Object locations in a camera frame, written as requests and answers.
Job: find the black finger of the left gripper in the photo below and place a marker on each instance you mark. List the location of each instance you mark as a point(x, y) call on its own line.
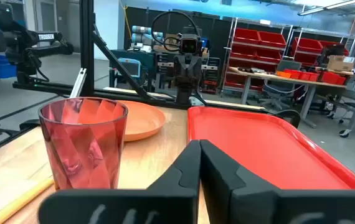
point(182, 74)
point(196, 74)

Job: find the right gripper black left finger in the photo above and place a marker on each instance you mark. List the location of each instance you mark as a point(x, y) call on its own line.
point(165, 205)

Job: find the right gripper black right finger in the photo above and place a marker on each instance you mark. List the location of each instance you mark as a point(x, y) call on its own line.
point(258, 208)

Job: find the orange plastic plate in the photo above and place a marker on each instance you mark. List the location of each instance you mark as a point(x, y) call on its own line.
point(143, 121)

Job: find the red translucent faceted cup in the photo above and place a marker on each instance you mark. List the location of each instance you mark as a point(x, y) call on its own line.
point(84, 140)

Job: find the grey blue capped robot arm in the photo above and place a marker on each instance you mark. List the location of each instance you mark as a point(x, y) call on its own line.
point(141, 30)

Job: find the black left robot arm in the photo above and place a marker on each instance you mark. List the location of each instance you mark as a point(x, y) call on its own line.
point(183, 95)

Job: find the red plastic tray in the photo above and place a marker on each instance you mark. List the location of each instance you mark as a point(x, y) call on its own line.
point(258, 146)

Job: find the black drawer cabinet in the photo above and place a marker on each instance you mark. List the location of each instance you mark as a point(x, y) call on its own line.
point(213, 67)

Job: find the blue white teach pendant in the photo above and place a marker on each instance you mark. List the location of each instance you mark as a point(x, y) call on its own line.
point(129, 67)

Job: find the wide rack with red bins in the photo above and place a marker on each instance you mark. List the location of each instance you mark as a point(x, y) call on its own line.
point(258, 39)

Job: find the wooden top workbench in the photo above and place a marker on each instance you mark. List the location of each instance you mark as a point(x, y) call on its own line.
point(267, 76)

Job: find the orange small bin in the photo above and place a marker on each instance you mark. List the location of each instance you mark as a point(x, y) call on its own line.
point(282, 74)

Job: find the grey office chair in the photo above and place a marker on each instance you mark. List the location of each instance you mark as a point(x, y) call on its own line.
point(289, 65)

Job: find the red small bin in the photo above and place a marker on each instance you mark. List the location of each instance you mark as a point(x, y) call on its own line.
point(292, 74)
point(309, 76)
point(333, 77)

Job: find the silver aluminium bar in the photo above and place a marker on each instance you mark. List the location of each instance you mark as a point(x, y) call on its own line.
point(78, 82)

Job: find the narrow rack with red bins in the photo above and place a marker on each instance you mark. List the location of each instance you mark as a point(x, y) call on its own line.
point(306, 45)

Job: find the cardboard box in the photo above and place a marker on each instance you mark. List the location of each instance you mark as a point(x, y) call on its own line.
point(339, 63)

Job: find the hanging ceiling light bar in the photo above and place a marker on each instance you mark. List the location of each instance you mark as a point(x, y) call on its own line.
point(330, 7)

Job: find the blue storage bins stack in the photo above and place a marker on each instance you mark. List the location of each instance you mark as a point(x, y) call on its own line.
point(4, 67)

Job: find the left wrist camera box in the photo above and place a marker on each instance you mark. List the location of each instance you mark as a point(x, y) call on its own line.
point(191, 43)

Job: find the black aluminium frame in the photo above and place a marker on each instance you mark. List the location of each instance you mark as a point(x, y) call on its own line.
point(86, 46)

